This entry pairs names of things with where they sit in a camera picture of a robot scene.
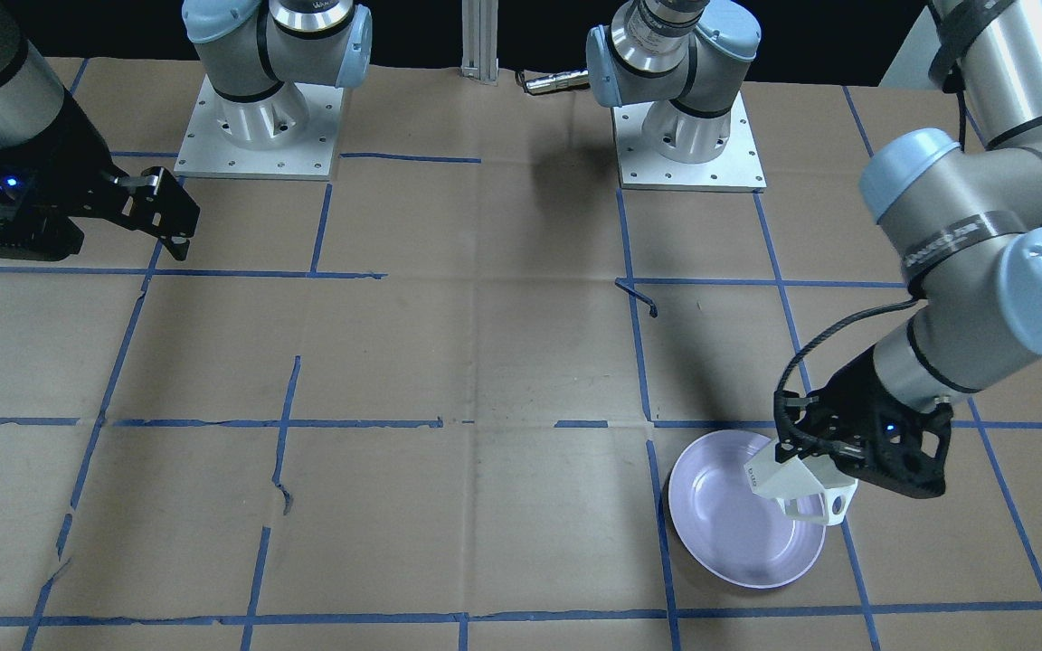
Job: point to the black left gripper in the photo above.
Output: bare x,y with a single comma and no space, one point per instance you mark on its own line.
849,395

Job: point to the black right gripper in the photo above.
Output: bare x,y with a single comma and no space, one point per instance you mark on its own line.
78,152

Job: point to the white faceted mug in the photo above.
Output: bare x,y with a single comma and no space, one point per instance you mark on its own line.
808,489

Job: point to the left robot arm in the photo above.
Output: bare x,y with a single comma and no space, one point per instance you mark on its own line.
968,229

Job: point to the lilac round plate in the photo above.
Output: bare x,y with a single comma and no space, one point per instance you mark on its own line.
734,534

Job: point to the brown paper table cover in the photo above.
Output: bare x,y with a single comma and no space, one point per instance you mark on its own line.
432,402

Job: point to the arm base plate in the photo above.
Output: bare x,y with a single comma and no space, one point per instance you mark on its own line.
661,148
291,136

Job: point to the aluminium frame post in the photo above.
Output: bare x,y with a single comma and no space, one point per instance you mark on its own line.
479,41

